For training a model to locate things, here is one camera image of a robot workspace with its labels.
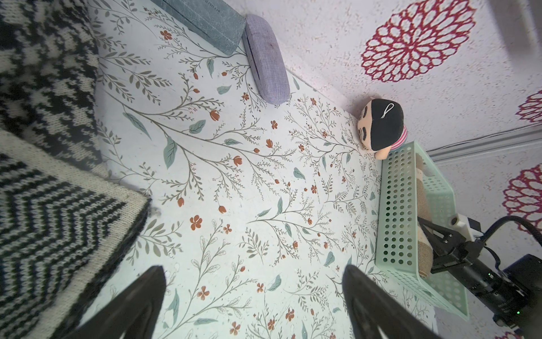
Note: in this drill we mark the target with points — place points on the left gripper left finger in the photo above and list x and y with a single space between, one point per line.
131 314

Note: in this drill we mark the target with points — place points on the doll with black hair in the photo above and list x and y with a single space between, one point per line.
381 127

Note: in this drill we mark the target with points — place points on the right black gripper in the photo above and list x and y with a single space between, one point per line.
506 294

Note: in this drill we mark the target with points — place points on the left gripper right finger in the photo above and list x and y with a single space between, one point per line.
375 314

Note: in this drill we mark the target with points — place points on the lilac oval case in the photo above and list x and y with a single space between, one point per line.
265 59

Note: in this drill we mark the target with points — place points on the mint green plastic basket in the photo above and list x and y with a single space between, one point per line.
396 251

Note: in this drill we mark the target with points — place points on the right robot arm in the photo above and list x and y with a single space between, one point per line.
533 330

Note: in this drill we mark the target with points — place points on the grey rectangular case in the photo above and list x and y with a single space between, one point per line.
214 20

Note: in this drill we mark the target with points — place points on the black white knitted scarf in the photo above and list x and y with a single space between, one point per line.
64 227

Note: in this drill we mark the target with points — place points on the floral table mat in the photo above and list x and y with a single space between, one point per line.
256 208

